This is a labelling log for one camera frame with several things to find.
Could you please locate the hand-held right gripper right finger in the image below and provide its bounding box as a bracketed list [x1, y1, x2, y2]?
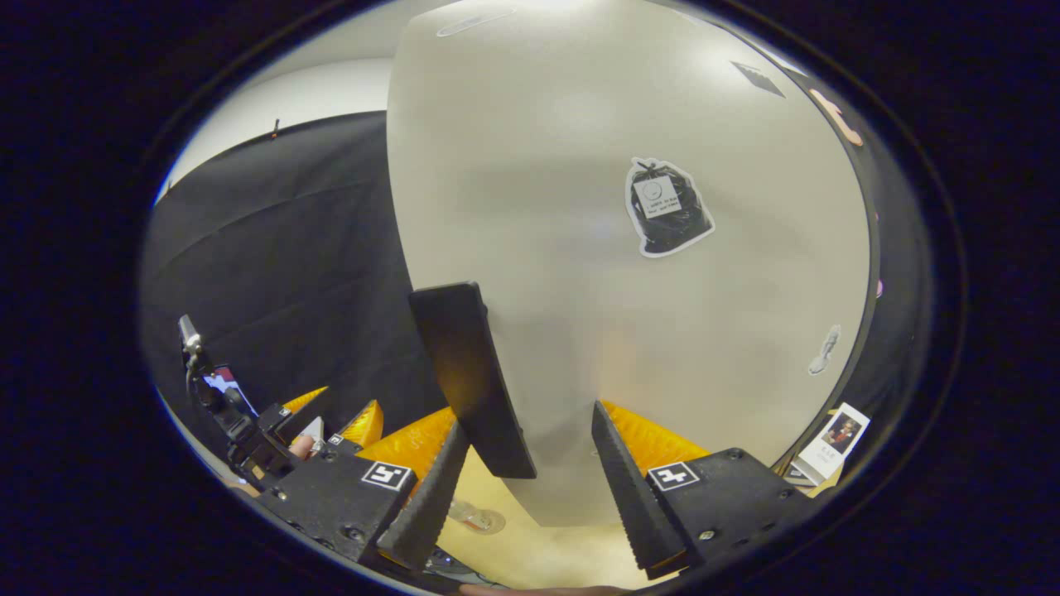
[590, 400, 818, 581]

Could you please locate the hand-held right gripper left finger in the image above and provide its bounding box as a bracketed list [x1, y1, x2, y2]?
[255, 406, 473, 572]

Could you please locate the clear glass bottle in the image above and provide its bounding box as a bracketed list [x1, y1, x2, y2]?
[447, 499, 498, 531]

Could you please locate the black cabinet door handle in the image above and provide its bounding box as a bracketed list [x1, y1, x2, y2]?
[408, 281, 537, 480]

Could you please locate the computer monitor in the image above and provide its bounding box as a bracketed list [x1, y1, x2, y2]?
[203, 367, 256, 415]

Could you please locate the black backdrop cloth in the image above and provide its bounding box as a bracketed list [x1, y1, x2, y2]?
[141, 66, 937, 464]

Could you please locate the white booklet with photo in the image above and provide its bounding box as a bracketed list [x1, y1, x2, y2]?
[785, 402, 872, 488]

